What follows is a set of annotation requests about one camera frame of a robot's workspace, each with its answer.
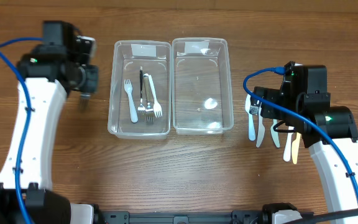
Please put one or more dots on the right clear plastic container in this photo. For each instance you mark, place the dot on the right clear plastic container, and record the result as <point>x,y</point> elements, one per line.
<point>202,86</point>

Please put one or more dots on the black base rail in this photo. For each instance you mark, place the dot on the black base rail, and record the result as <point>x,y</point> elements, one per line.
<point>234,217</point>

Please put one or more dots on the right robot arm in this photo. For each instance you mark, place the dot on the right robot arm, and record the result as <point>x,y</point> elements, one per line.
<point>340,180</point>

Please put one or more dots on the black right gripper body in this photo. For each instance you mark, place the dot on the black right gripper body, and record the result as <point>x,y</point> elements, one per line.
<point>268,110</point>

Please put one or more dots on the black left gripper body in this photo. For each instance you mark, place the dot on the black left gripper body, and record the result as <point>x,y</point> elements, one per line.
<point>84,98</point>

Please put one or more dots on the black handled metal fork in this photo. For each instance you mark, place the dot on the black handled metal fork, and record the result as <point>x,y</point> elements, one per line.
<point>141,107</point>

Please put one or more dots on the left clear plastic container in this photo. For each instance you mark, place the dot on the left clear plastic container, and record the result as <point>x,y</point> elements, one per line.
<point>155,58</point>

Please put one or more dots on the light blue plastic knife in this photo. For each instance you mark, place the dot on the light blue plastic knife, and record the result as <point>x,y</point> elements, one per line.
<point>251,128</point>

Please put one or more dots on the silver metal fork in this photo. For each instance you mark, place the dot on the silver metal fork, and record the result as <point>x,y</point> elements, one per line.
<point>149,111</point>
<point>84,100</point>

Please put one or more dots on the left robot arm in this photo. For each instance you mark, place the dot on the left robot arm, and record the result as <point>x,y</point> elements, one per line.
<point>46,77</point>

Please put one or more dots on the small white plastic fork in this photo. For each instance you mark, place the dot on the small white plastic fork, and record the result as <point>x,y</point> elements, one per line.
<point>156,107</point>

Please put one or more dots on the mint green plastic knife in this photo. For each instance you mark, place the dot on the mint green plastic knife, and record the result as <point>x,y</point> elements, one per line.
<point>274,134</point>

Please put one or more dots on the clear plastic container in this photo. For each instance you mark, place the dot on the clear plastic container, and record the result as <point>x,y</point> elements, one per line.
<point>155,58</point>
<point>202,86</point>

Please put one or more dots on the yellow plastic knife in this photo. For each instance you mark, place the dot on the yellow plastic knife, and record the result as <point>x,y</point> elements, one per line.
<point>295,145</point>

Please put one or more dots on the white plastic knife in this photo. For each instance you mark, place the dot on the white plastic knife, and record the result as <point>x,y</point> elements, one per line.
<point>287,148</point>

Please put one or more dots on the grey plastic knife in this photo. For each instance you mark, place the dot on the grey plastic knife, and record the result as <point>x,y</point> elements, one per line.
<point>261,131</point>

